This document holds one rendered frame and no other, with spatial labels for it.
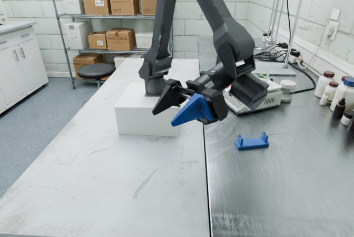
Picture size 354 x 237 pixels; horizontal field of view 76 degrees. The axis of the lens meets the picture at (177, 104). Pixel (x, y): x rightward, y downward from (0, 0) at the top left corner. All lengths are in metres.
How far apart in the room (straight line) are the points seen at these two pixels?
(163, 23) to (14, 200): 0.56
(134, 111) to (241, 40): 0.39
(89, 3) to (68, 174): 2.67
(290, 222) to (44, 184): 0.57
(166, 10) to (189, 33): 2.73
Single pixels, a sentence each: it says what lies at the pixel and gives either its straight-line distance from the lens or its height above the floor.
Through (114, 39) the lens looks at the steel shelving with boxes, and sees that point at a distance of 3.12.
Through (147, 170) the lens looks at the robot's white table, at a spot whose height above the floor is 0.90.
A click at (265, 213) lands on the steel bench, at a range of 0.57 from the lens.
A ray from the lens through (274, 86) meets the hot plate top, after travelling 0.95.
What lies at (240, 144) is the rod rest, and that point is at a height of 0.91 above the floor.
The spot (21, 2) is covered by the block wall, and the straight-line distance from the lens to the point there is 4.09.
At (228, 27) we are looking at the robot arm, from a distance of 0.49.
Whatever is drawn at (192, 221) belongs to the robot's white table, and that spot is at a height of 0.90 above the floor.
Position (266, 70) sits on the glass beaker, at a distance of 0.92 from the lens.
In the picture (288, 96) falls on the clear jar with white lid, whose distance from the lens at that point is 1.03.
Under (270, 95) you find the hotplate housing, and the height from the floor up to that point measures 0.96.
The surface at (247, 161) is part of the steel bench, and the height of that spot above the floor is 0.90.
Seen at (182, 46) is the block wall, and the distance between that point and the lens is 3.40.
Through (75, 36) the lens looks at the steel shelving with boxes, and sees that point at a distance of 3.29.
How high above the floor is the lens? 1.34
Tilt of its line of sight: 28 degrees down
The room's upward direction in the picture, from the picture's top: straight up
